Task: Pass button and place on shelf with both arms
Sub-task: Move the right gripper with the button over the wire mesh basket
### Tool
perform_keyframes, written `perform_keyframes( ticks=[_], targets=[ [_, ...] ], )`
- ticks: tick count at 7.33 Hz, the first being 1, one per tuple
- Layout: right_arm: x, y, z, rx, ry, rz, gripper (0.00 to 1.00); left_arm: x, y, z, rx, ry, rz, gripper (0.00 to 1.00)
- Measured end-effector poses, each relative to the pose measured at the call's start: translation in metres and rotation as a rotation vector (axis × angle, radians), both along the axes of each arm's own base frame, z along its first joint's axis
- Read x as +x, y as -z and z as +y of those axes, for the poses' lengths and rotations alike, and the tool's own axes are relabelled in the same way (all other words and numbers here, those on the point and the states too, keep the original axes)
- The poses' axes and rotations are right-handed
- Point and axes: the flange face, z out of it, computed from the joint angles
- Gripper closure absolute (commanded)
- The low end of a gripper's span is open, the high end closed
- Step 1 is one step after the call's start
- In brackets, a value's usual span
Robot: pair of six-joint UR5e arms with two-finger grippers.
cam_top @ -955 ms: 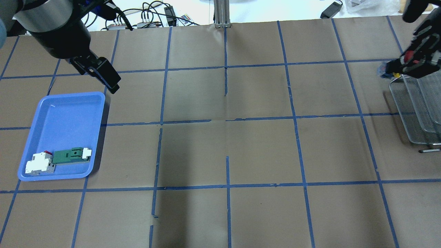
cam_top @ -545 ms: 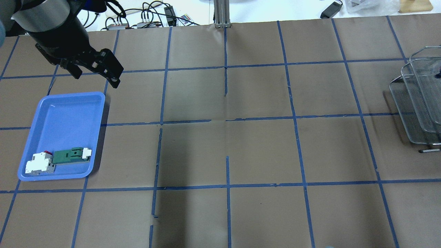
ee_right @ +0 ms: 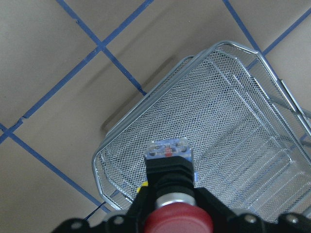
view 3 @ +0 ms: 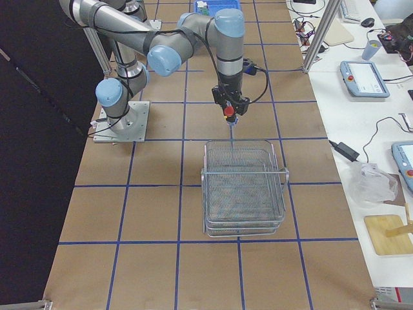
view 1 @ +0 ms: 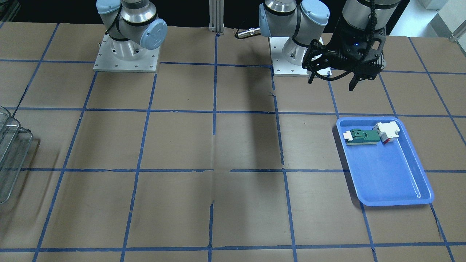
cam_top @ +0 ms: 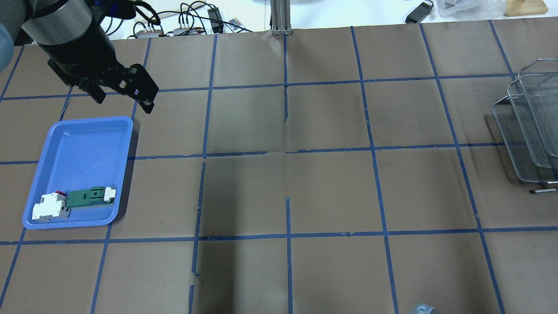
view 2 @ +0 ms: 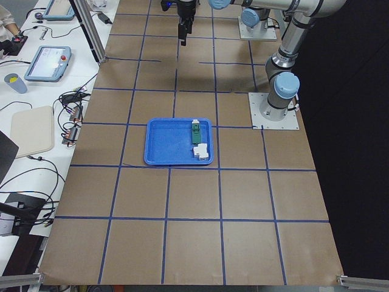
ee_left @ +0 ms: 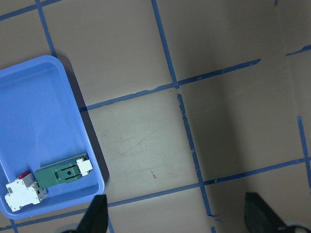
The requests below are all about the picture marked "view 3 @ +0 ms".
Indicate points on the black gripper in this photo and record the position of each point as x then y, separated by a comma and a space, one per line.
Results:
230, 84

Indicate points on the red emergency stop button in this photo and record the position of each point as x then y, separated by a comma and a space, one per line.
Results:
230, 114

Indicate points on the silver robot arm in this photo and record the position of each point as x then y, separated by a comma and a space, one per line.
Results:
124, 24

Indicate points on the green white connector block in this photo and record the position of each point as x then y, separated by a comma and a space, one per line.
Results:
203, 10

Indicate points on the blue plastic tray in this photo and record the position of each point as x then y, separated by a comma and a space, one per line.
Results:
215, 5

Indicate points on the beige pad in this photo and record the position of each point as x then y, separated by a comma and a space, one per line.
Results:
337, 34

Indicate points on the black power adapter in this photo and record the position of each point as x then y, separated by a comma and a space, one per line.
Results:
345, 151

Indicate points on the upper blue teach pendant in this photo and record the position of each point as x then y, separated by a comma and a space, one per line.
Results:
363, 79

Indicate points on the blue teach pendant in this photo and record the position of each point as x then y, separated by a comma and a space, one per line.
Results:
363, 79
402, 155

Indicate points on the white keyboard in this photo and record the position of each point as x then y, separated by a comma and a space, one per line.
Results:
349, 12

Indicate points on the lavender plastic cup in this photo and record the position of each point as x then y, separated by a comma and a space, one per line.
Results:
371, 49

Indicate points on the black computer mouse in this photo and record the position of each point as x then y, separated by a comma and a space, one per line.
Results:
368, 22

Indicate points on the clear plastic bag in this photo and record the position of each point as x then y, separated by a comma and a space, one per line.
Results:
369, 183

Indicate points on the lower blue teach pendant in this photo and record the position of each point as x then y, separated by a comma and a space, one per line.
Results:
402, 155

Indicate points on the wooden board with stand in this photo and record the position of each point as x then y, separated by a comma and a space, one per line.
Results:
388, 234

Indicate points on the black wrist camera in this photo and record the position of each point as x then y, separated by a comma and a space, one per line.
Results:
249, 67

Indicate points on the white red switch block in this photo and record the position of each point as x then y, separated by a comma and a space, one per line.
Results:
201, 4

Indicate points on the silver wire mesh shelf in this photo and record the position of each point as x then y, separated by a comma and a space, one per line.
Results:
242, 188

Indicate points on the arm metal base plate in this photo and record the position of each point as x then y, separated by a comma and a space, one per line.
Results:
131, 127
154, 23

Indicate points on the aluminium frame post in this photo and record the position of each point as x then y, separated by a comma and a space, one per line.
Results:
321, 31

